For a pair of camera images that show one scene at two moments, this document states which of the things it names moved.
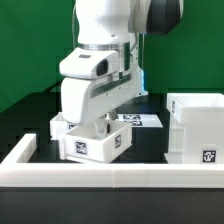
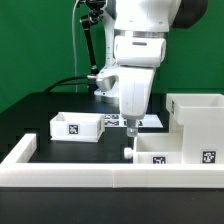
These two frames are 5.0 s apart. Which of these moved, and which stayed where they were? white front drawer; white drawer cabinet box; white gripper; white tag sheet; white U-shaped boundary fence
Moved: white gripper; white front drawer
Stayed: white tag sheet; white U-shaped boundary fence; white drawer cabinet box
